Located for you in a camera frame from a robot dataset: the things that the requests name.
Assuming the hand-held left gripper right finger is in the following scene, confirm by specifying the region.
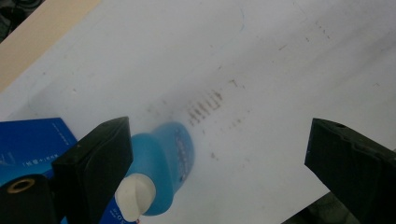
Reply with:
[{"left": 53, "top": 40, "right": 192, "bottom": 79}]
[{"left": 304, "top": 118, "right": 396, "bottom": 224}]

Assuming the blue cardboard box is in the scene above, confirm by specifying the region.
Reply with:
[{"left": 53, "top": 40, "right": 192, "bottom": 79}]
[{"left": 0, "top": 117, "right": 139, "bottom": 224}]

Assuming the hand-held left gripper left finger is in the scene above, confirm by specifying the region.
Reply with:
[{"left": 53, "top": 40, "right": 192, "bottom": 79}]
[{"left": 50, "top": 116, "right": 134, "bottom": 224}]

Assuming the blue bottle with white cap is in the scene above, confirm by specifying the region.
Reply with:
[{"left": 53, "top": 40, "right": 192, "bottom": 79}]
[{"left": 114, "top": 120, "right": 195, "bottom": 223}]

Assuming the white table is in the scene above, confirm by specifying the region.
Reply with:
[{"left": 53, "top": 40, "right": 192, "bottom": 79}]
[{"left": 0, "top": 0, "right": 396, "bottom": 224}]

